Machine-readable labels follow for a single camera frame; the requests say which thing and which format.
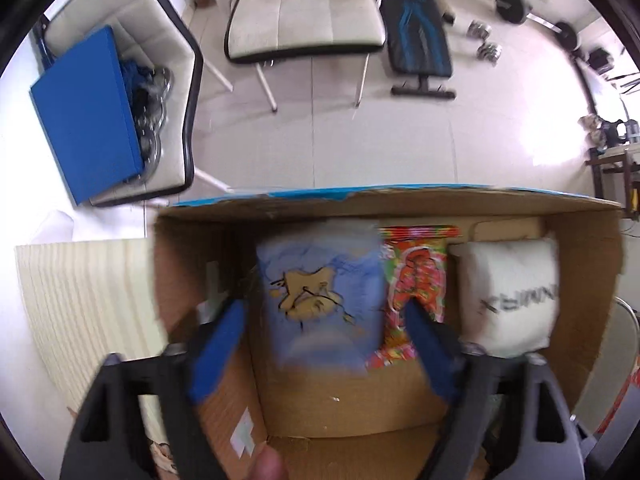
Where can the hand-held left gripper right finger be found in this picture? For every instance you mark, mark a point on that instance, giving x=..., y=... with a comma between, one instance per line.
x=429, y=350

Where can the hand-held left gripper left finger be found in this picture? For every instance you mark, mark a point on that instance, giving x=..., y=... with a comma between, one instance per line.
x=216, y=351

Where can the cardboard box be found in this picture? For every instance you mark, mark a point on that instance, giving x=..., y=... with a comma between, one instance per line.
x=390, y=320

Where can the red patterned pillow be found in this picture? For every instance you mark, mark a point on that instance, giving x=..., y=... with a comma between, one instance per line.
x=417, y=280

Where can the white lettered pillow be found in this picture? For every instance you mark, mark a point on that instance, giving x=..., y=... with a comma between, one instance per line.
x=507, y=295

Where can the blue cartoon print pillow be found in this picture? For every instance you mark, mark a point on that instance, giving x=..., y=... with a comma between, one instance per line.
x=322, y=297

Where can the light wooden board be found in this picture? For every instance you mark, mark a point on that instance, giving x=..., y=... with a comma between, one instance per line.
x=85, y=310

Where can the pile of chrome weights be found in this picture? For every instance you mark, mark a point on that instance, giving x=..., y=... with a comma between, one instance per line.
x=152, y=115

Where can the dark wooden side table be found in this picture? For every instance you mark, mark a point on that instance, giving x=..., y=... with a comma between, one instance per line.
x=612, y=167

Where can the white chair with black trim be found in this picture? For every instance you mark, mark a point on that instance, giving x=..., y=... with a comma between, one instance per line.
x=150, y=85

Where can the blue flat box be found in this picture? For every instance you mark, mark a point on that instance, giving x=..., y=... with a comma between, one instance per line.
x=85, y=110

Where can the chrome dumbbell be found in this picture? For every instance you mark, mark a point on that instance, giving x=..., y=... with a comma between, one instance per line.
x=490, y=53
x=479, y=29

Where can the black blue workout bench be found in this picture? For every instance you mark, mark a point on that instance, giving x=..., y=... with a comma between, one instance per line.
x=417, y=25

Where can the white padded chair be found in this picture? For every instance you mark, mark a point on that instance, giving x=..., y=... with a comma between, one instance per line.
x=305, y=15

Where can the black barbell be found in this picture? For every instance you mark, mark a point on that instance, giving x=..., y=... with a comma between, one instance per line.
x=537, y=17

